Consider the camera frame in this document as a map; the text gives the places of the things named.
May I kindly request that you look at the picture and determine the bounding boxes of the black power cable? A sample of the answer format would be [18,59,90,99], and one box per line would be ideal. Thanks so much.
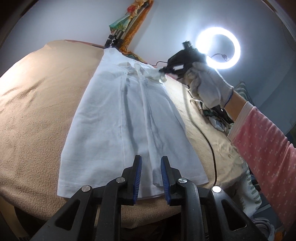
[154,60,219,188]

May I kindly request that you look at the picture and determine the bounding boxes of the right white gloved hand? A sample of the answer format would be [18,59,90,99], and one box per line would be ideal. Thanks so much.
[183,62,234,108]

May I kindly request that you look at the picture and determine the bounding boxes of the white small garment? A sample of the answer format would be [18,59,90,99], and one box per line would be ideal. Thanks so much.
[57,48,208,199]

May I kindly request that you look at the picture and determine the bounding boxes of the white ring light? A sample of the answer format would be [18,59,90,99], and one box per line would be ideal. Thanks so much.
[195,27,241,70]

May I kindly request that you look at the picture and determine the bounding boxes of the right forearm pink sleeve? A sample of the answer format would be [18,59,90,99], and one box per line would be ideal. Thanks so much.
[225,92,295,230]

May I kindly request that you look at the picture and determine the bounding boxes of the colourful hanging cloth bundle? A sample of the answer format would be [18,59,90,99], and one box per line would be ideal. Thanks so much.
[104,0,154,53]

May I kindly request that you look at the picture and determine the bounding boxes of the beige bed blanket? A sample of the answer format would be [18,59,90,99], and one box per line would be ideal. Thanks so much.
[1,40,243,220]

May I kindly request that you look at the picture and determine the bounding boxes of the green striped white pillow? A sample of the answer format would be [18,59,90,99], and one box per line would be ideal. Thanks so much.
[234,81,254,105]

